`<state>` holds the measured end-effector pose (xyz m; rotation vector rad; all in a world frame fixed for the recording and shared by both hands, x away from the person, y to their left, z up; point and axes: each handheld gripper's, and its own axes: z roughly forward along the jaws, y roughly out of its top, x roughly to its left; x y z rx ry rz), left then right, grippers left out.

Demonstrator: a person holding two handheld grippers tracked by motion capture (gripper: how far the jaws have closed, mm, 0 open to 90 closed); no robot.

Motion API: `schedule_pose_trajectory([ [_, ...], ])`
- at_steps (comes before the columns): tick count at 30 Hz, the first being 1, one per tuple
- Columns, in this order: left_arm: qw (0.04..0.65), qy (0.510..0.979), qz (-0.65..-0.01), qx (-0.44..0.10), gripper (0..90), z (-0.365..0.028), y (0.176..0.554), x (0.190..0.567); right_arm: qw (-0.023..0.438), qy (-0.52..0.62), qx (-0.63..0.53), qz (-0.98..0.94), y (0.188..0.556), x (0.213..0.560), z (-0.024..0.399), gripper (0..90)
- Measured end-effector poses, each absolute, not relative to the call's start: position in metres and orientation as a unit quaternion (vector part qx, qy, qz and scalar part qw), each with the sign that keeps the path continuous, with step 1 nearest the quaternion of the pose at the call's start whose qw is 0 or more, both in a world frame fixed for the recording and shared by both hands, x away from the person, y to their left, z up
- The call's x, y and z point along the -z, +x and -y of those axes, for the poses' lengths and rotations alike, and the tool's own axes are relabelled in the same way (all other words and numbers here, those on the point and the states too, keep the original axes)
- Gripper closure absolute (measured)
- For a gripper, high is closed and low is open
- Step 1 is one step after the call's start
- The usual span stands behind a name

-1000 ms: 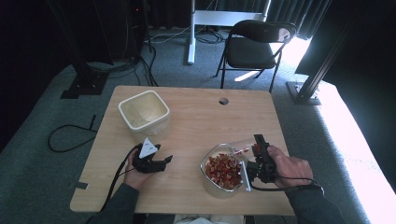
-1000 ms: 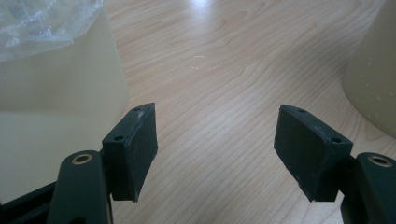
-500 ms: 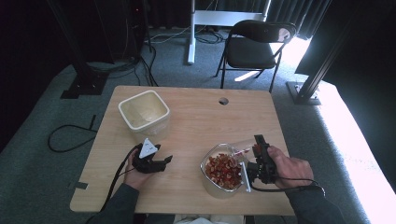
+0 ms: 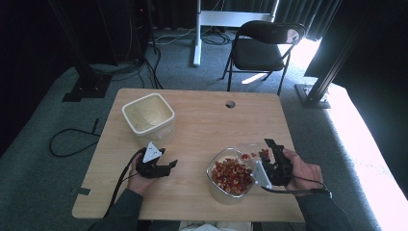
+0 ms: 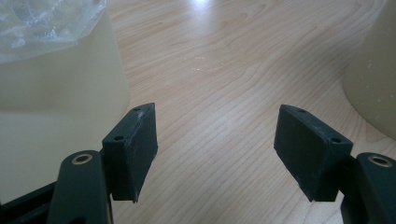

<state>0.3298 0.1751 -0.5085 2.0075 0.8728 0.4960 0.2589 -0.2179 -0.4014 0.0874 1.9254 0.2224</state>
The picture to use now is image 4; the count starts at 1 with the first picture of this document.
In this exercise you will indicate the person's left hand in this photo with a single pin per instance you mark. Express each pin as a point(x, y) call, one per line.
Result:
point(138, 183)

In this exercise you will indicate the pile of red dried fruit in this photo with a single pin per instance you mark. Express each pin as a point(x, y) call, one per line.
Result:
point(231, 176)

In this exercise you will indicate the grey tape piece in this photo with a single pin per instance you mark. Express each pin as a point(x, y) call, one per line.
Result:
point(81, 191)

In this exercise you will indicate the red dried fruit pieces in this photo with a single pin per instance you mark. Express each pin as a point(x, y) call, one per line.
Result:
point(245, 156)

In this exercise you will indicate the black folding chair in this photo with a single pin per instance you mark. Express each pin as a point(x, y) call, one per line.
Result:
point(256, 54)

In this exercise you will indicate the black metal stand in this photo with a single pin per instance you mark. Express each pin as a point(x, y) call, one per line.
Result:
point(86, 87)
point(316, 94)

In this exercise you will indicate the dark pleated curtain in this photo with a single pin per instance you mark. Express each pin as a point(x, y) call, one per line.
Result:
point(304, 12)

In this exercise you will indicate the black curtain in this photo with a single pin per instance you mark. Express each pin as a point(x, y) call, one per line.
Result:
point(378, 64)

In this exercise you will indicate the cream square plastic container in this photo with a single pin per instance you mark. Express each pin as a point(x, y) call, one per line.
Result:
point(148, 117)

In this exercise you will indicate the person's white clothing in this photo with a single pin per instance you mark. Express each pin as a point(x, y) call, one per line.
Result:
point(208, 227)

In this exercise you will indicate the clear square food container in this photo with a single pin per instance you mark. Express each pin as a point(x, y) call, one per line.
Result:
point(224, 197)

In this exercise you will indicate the black equipment cabinet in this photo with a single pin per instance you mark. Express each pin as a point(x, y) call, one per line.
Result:
point(128, 32)

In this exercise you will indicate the white desk frame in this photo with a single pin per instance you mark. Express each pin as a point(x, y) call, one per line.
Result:
point(197, 38)

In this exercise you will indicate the person's right hand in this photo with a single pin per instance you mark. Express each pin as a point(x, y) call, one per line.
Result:
point(304, 173)

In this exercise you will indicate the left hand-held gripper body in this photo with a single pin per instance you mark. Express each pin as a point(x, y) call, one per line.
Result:
point(150, 168)

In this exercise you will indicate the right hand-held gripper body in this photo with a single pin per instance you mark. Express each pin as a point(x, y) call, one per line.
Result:
point(279, 171)

